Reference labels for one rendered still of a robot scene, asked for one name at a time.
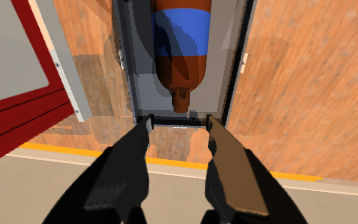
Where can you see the red divided crate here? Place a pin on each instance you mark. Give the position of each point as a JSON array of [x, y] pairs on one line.
[[32, 95]]

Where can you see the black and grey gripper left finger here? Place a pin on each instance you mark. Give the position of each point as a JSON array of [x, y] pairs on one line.
[[116, 181]]

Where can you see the black rectangular tray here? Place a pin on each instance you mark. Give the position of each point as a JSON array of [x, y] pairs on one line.
[[230, 26]]

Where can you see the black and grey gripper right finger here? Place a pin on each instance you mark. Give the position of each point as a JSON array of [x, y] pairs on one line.
[[240, 187]]

